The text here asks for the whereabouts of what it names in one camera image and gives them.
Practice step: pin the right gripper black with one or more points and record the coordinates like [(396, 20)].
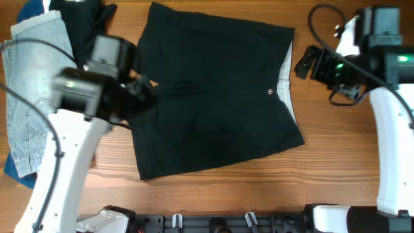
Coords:
[(317, 66)]

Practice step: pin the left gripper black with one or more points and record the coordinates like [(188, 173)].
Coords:
[(144, 96)]

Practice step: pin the black shorts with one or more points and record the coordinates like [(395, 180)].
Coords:
[(216, 84)]

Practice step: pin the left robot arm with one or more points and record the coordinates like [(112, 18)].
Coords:
[(85, 105)]

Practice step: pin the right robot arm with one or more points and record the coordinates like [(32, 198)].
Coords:
[(370, 61)]

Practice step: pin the black garment in pile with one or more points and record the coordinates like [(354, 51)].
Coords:
[(84, 20)]

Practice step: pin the light blue denim shorts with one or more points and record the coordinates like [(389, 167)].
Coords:
[(38, 50)]

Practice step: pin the white garment in pile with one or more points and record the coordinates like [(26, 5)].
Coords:
[(46, 5)]

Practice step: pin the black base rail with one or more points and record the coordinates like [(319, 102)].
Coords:
[(289, 222)]

